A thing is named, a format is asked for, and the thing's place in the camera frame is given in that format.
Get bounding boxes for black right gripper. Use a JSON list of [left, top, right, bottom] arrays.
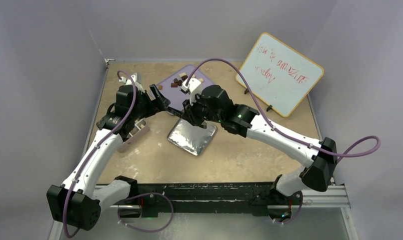
[[183, 92, 224, 127]]

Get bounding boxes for pink divided chocolate tin box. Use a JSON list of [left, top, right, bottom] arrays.
[[117, 118, 150, 153]]

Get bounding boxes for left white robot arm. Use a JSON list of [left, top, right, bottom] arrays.
[[46, 83, 170, 238]]

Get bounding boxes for lavender plastic tray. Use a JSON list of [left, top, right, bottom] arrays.
[[156, 64, 215, 111]]

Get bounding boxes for silver square tin lid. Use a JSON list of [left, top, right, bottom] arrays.
[[167, 119, 218, 156]]

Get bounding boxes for yellow framed whiteboard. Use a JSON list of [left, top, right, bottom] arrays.
[[235, 32, 325, 117]]

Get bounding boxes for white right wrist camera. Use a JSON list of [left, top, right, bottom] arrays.
[[180, 78, 203, 106]]

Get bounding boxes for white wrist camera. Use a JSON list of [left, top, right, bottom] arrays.
[[180, 78, 203, 106], [119, 72, 144, 91]]

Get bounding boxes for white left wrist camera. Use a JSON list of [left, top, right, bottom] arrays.
[[119, 72, 144, 91]]

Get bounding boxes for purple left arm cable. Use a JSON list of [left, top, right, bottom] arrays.
[[62, 70, 175, 239]]

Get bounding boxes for aluminium frame rail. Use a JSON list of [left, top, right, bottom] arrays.
[[57, 183, 351, 210]]

